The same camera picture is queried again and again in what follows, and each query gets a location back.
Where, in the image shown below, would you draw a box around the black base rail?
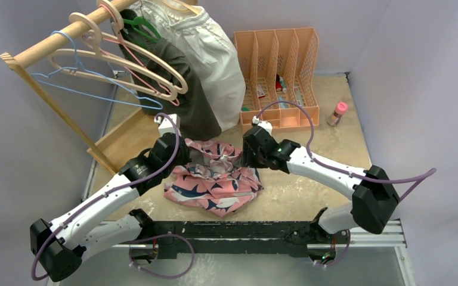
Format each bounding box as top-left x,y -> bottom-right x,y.
130,219 -> 352,259

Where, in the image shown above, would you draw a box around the dark green shorts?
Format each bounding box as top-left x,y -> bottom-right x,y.
121,23 -> 222,141

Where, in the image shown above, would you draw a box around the pink patterned shorts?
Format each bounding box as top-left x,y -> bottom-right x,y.
163,139 -> 264,217

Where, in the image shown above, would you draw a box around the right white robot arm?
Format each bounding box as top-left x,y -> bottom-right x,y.
242,126 -> 400,243

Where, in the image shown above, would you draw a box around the pink capped bottle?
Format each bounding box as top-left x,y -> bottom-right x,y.
327,102 -> 348,126

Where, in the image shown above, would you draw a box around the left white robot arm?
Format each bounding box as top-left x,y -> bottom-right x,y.
30,133 -> 190,282

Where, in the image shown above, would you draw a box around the green plastic hanger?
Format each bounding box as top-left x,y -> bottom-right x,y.
123,16 -> 162,43

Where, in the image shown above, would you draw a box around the pink wire hanger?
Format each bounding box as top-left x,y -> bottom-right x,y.
81,3 -> 181,107

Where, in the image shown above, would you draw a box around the white shorts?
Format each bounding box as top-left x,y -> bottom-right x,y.
130,1 -> 246,130

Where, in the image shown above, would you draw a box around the base left purple cable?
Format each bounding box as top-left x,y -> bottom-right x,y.
128,232 -> 197,280

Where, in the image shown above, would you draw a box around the blue wire hanger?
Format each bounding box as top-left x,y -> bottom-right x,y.
30,30 -> 164,110

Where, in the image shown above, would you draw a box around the orange plastic file organizer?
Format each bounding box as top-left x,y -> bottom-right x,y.
233,27 -> 320,132

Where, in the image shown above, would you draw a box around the base right purple cable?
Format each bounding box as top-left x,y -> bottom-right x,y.
312,238 -> 354,269

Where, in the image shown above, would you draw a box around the wooden clothes rack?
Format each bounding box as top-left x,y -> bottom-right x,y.
0,1 -> 163,175

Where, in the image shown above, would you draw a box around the beige wooden hanger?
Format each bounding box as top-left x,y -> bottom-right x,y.
47,13 -> 188,101
81,0 -> 189,95

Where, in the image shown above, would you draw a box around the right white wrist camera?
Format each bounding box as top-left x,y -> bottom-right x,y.
252,116 -> 273,135

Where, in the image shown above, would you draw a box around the beige hanger under white shorts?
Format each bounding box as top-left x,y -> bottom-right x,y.
162,0 -> 201,15

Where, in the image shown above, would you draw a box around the front beige wooden hanger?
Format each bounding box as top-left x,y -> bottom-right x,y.
47,13 -> 188,101

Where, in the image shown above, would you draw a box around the rear beige wooden hanger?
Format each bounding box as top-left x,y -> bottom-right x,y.
81,0 -> 189,95

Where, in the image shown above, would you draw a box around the red black marker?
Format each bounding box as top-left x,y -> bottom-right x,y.
275,74 -> 283,92

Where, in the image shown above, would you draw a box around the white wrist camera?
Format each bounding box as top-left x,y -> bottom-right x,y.
154,114 -> 181,136
252,116 -> 273,135

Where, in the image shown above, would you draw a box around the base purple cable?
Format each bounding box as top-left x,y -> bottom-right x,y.
312,238 -> 354,269
128,232 -> 197,280

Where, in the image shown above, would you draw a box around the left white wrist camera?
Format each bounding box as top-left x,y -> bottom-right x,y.
154,114 -> 181,136

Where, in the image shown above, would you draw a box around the light blue tube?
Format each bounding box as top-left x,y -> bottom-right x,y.
278,97 -> 288,109

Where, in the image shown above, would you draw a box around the red white tube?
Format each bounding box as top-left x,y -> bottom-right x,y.
256,84 -> 266,99

